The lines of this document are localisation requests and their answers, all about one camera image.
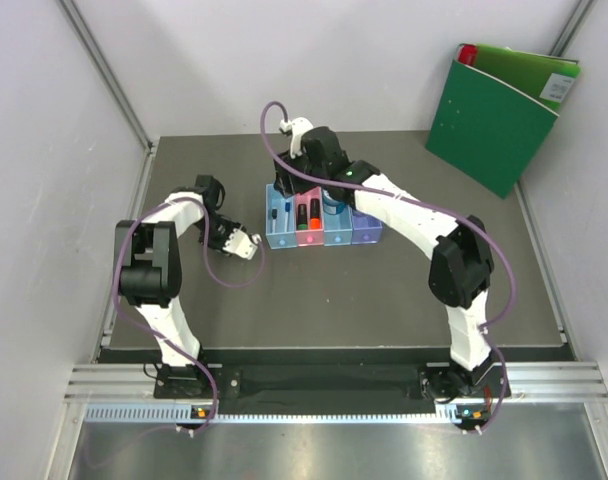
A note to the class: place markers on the light green folder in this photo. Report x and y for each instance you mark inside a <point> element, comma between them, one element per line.
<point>546,79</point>

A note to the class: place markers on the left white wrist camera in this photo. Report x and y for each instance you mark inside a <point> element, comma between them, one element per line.
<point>241,244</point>

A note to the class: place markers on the purple drawer bin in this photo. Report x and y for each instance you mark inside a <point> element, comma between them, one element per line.
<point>365,228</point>

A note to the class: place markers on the orange black highlighter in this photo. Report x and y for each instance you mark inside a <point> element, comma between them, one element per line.
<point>314,214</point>

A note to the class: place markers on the blue white marker pen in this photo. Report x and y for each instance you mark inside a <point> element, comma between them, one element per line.
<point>287,212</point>

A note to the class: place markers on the blue round tub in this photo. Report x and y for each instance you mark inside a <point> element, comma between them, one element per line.
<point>330,205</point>

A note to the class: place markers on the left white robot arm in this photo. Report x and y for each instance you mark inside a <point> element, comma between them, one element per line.
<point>150,278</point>

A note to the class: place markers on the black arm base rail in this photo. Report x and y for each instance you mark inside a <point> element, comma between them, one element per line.
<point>378,380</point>

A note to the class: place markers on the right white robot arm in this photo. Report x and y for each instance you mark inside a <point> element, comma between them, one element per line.
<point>460,260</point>

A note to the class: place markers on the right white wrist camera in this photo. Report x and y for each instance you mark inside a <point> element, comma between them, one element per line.
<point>295,129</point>

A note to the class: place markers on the grey slotted cable duct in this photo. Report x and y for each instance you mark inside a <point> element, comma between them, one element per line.
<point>190,414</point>

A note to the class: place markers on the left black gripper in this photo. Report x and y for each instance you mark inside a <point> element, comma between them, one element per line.
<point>217,246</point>

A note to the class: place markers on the pink drawer bin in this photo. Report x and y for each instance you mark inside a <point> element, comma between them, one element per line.
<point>309,237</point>

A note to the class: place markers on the light blue drawer bin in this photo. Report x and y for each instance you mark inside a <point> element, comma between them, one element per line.
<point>279,240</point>

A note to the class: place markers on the green ring binder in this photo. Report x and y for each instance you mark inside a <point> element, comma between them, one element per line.
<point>486,128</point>

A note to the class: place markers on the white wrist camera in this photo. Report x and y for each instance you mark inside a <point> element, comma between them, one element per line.
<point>241,244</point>
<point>295,129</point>

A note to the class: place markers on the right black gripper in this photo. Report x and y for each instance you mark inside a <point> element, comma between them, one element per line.
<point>283,182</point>

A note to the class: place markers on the green black highlighter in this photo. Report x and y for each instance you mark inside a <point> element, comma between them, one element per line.
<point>302,217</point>

